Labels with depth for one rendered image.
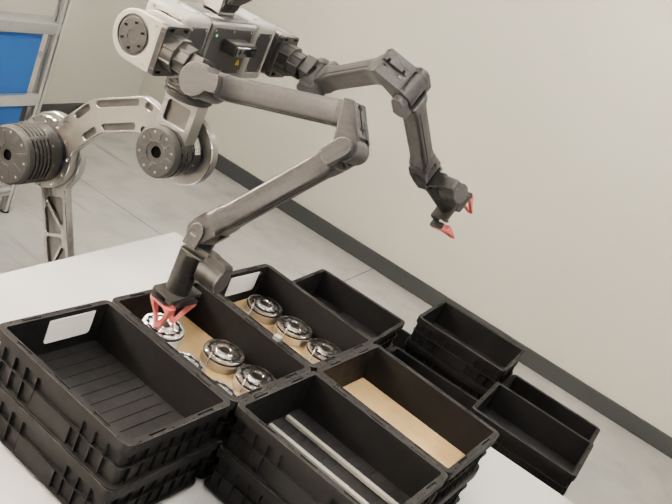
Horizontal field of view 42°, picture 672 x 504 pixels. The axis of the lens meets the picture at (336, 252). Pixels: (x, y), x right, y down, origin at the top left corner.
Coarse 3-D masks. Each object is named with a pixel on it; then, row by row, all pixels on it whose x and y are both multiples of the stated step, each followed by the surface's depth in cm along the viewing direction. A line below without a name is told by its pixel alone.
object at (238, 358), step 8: (208, 344) 210; (216, 344) 211; (232, 344) 214; (208, 352) 206; (216, 352) 208; (240, 352) 212; (216, 360) 205; (224, 360) 207; (232, 360) 208; (240, 360) 209
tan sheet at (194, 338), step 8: (184, 320) 221; (184, 328) 218; (192, 328) 219; (200, 328) 221; (184, 336) 214; (192, 336) 216; (200, 336) 218; (208, 336) 219; (184, 344) 211; (192, 344) 213; (200, 344) 214; (192, 352) 210; (200, 352) 211; (200, 360) 208; (208, 368) 206; (216, 376) 205; (224, 376) 206; (232, 376) 208
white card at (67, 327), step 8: (88, 312) 190; (56, 320) 183; (64, 320) 185; (72, 320) 187; (80, 320) 190; (88, 320) 192; (48, 328) 182; (56, 328) 185; (64, 328) 187; (72, 328) 189; (80, 328) 191; (88, 328) 194; (48, 336) 184; (56, 336) 186; (64, 336) 188; (72, 336) 190
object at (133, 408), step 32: (96, 320) 195; (0, 352) 173; (64, 352) 190; (96, 352) 194; (128, 352) 193; (160, 352) 188; (0, 384) 173; (32, 384) 169; (96, 384) 184; (128, 384) 189; (160, 384) 189; (192, 384) 184; (64, 416) 165; (128, 416) 179; (160, 416) 184; (96, 448) 161; (160, 448) 166; (192, 448) 179; (128, 480) 164
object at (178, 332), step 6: (144, 318) 201; (150, 318) 202; (168, 318) 206; (150, 324) 200; (174, 324) 204; (180, 324) 205; (156, 330) 199; (162, 330) 200; (174, 330) 202; (180, 330) 203; (162, 336) 197; (168, 336) 198; (174, 336) 199; (180, 336) 200
